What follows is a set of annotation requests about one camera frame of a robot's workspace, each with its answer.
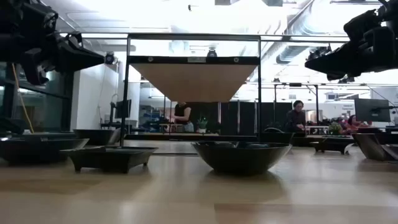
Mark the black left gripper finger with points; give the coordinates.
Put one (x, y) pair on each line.
(81, 54)
(77, 66)

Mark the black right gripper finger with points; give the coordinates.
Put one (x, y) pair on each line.
(339, 56)
(339, 67)

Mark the black rounded square mini plate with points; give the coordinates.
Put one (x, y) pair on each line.
(393, 153)
(93, 137)
(40, 151)

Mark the black leaf-shaped mini plate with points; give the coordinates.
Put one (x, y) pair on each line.
(276, 137)
(241, 157)
(118, 135)

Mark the black wavy-edged mini plate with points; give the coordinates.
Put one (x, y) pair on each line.
(370, 147)

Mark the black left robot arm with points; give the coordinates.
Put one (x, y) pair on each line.
(18, 18)

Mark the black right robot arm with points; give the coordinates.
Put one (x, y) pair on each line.
(390, 18)

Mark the black ceiling-mounted device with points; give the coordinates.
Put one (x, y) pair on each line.
(318, 52)

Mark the dark glass partition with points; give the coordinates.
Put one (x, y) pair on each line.
(46, 102)

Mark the black computer monitor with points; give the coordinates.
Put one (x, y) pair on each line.
(372, 110)
(123, 109)

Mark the person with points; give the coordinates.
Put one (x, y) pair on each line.
(183, 116)
(353, 124)
(295, 117)

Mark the leafy green plant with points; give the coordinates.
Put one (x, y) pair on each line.
(335, 128)

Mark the black room divider panels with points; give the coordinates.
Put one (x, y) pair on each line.
(242, 118)

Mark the white label sticker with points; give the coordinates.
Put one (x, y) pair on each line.
(196, 59)

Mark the small black dome device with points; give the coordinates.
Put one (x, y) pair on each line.
(212, 53)

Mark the green plant in white pot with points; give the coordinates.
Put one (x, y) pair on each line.
(202, 125)

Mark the round black camera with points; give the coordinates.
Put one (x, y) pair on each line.
(109, 58)

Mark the black background gantry frame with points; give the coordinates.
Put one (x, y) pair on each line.
(316, 102)

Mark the wooden shelf with black frame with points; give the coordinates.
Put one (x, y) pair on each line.
(192, 81)

